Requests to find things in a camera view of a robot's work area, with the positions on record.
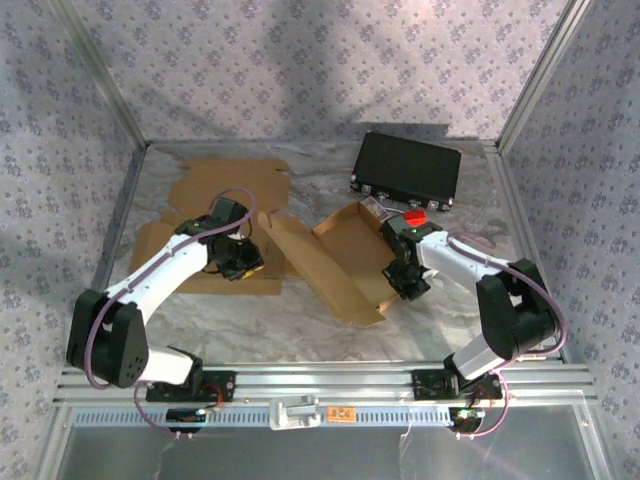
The brown cardboard mailer box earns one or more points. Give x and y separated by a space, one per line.
320 270
230 175

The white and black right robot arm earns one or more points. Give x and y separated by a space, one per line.
450 255

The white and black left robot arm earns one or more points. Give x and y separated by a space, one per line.
165 270

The small red plastic object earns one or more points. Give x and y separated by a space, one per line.
416 217

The small patterned card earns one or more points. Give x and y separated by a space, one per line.
374 206

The black hard case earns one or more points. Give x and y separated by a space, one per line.
405 165

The marble pattern table cover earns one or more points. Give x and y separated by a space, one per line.
300 340

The right controller circuit board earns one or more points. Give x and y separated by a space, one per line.
467 422

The controller circuit board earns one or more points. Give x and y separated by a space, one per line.
187 415
467 422

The orange label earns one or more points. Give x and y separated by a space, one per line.
341 413

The white plastic clamp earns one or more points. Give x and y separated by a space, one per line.
295 412

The left controller circuit board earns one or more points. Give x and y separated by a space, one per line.
187 415

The grey metal panel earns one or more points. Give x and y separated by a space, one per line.
320 455

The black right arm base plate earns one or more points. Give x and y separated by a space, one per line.
425 385

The aluminium side rail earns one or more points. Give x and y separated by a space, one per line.
124 210
515 210

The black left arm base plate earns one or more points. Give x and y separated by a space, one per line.
222 385

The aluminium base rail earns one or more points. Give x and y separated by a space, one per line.
325 380

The aluminium frame post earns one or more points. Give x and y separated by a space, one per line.
546 65
99 65

